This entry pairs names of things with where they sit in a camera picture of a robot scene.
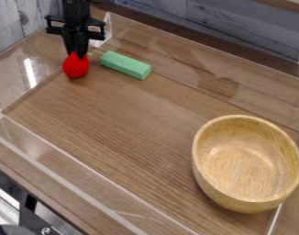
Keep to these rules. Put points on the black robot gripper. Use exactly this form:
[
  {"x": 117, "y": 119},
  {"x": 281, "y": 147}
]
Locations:
[{"x": 83, "y": 35}]

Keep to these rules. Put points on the wooden bowl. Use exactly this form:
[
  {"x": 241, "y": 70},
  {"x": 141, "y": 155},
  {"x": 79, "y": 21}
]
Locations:
[{"x": 245, "y": 163}]

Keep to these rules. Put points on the green rectangular block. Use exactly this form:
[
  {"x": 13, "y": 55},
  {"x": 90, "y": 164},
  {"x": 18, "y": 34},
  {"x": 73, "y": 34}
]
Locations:
[{"x": 126, "y": 65}]

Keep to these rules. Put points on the red toy strawberry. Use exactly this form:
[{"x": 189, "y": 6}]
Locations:
[{"x": 75, "y": 66}]

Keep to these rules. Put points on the black table leg bracket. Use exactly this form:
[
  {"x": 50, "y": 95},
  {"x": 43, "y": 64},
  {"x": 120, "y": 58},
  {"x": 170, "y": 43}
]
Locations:
[{"x": 41, "y": 220}]

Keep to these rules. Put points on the clear acrylic tray wall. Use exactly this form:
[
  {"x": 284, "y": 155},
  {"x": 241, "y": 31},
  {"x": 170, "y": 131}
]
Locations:
[{"x": 100, "y": 145}]

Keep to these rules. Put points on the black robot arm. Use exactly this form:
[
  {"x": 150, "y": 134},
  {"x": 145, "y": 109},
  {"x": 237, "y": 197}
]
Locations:
[{"x": 77, "y": 11}]

